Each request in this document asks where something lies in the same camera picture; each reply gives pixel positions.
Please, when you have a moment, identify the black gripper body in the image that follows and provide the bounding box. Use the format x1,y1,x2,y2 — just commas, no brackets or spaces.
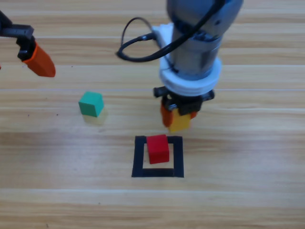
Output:
153,86,215,116
0,9,35,38

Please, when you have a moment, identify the yellow wooden block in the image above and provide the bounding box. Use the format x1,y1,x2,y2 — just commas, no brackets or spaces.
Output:
168,108,193,133

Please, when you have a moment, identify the red wooden block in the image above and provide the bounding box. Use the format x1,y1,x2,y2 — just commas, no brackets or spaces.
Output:
146,134,170,165

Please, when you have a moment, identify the green wooden block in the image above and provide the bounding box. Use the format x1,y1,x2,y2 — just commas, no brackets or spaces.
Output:
78,91,105,118

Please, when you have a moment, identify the black tape rectangle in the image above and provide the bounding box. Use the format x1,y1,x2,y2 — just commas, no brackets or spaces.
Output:
131,135,185,179

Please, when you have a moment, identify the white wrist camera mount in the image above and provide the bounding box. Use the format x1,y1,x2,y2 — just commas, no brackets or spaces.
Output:
151,22,223,97

